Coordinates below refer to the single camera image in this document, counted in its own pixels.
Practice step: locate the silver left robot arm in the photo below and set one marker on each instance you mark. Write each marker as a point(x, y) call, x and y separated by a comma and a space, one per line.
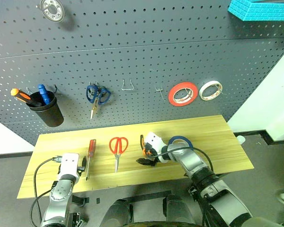
point(60, 196)

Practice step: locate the black table bracket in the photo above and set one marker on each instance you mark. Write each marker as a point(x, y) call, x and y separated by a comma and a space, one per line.
point(80, 201)

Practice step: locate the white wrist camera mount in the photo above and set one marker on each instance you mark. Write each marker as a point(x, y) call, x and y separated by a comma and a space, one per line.
point(69, 164)
point(155, 140)

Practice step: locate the grey metal pegboard wall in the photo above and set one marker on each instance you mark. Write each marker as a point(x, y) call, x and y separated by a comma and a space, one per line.
point(142, 59)

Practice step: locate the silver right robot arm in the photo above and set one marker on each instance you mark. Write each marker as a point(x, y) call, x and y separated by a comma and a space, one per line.
point(203, 175)

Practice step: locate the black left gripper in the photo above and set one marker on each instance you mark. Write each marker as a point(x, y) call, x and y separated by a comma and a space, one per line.
point(80, 168)

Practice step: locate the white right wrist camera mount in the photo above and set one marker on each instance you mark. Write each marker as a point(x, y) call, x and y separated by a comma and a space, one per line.
point(155, 140)

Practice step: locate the cyan foam block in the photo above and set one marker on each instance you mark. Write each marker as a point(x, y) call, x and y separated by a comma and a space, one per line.
point(258, 10)

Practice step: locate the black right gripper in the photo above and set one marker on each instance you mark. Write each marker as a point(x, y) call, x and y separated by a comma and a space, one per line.
point(149, 151)

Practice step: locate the white tape roll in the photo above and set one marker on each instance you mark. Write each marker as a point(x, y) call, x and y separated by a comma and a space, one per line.
point(219, 85)

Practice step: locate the round silver metal flange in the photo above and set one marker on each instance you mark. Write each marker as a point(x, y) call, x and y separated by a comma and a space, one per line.
point(52, 10)

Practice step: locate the red tape roll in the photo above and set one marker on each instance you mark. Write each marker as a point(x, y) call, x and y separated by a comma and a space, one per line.
point(171, 95)

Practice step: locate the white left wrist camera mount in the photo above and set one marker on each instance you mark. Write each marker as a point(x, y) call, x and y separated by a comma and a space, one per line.
point(69, 164)

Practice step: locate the silver scissors hook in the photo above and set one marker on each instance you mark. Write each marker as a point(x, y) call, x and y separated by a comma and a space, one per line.
point(93, 83)

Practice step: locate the silver double prong hook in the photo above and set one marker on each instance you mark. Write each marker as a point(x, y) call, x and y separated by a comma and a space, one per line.
point(160, 91)

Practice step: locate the black plastic cup holder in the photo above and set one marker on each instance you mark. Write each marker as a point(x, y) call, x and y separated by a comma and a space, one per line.
point(49, 113)

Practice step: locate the blue tape roll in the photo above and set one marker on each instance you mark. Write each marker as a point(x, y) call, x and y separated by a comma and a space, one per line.
point(180, 138)

